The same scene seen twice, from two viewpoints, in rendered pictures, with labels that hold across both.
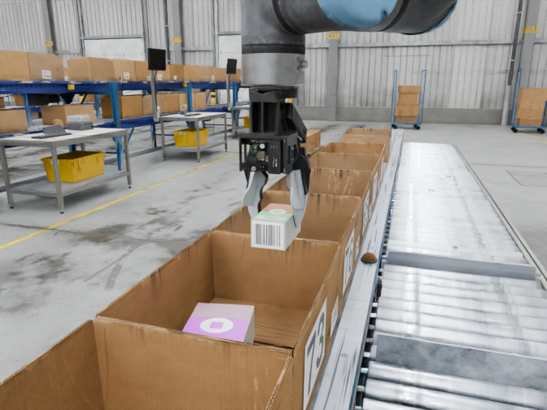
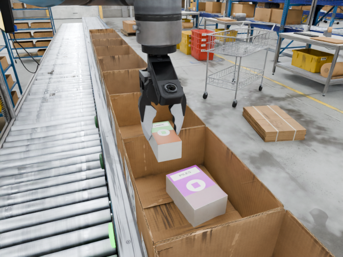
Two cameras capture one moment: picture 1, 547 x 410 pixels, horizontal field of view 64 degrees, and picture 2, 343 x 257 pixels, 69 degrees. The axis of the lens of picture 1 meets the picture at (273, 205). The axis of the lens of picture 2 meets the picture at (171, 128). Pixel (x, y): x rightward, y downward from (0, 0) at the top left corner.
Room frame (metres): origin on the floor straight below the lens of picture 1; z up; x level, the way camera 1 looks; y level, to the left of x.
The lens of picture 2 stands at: (1.10, -0.28, 1.45)
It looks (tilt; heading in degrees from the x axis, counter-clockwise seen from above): 29 degrees down; 145
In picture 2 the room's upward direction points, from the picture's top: straight up
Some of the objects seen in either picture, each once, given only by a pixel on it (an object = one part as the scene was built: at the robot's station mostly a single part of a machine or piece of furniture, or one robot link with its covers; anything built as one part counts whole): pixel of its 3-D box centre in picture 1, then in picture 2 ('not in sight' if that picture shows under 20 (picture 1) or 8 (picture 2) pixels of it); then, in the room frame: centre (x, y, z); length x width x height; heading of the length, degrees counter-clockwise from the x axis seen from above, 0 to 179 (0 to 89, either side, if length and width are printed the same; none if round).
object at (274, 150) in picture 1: (271, 131); (158, 72); (0.65, 0.00, 1.30); 0.09 x 0.08 x 0.12; 163
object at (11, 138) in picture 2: not in sight; (54, 133); (-0.32, -0.11, 0.72); 0.52 x 0.05 x 0.05; 73
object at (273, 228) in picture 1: (277, 225); (163, 140); (0.68, -0.01, 1.14); 0.10 x 0.06 x 0.05; 163
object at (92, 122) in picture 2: not in sight; (55, 128); (-0.38, -0.09, 0.72); 0.52 x 0.05 x 0.05; 73
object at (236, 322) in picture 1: (216, 343); (194, 193); (0.68, 0.10, 0.92); 0.16 x 0.11 x 0.07; 174
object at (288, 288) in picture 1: (241, 316); (187, 190); (0.70, 0.06, 0.96); 0.39 x 0.29 x 0.17; 163
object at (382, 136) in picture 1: (367, 144); not in sight; (2.94, -0.63, 0.96); 0.39 x 0.29 x 0.17; 163
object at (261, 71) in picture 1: (274, 72); (157, 32); (0.66, 0.00, 1.38); 0.10 x 0.09 x 0.05; 73
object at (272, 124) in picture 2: not in sight; (271, 121); (-0.42, 2.27, 0.06); 0.69 x 0.47 x 0.13; 151
